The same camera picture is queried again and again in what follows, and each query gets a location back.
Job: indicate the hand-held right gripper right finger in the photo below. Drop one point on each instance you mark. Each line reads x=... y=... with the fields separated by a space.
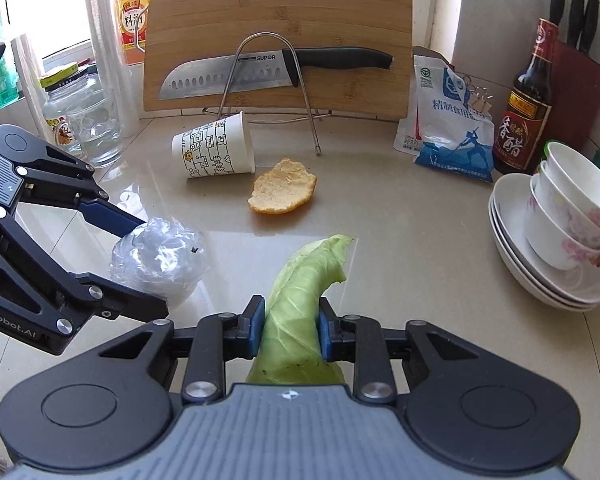
x=324 y=332

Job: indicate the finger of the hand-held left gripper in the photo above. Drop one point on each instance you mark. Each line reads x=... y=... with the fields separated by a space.
x=110 y=215
x=130 y=302

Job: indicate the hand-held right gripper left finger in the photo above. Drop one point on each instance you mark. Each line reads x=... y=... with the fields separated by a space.
x=256 y=330

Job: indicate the clear plastic wrap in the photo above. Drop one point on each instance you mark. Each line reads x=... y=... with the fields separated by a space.
x=160 y=255

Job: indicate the green cabbage leaf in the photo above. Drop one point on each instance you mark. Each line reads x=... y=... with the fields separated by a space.
x=300 y=280

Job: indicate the clear glass jar with lid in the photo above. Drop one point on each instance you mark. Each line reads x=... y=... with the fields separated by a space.
x=85 y=125

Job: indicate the printed paper cup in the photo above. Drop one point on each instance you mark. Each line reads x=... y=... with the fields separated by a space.
x=212 y=147

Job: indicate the orange peel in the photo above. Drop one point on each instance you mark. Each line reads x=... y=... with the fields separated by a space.
x=282 y=185

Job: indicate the orange plastic bottle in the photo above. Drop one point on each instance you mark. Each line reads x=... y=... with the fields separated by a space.
x=132 y=15

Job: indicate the white floral plate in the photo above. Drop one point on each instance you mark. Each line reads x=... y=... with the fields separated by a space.
x=565 y=309
x=524 y=276

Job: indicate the stacked white plates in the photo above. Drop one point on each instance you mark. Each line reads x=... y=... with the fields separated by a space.
x=510 y=210

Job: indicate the white and blue salt bag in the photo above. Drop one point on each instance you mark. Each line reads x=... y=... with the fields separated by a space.
x=445 y=125

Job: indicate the white floral bowl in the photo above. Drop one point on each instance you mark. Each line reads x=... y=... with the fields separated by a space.
x=550 y=240
x=580 y=180
x=562 y=205

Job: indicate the bamboo cutting board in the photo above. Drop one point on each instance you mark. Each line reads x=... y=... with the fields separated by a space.
x=280 y=5

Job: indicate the binder clips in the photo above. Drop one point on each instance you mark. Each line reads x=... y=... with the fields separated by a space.
x=480 y=97

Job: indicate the dark vinegar bottle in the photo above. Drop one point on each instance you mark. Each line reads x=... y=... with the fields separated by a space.
x=522 y=120

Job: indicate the dark red knife block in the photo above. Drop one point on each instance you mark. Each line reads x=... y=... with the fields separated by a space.
x=577 y=95

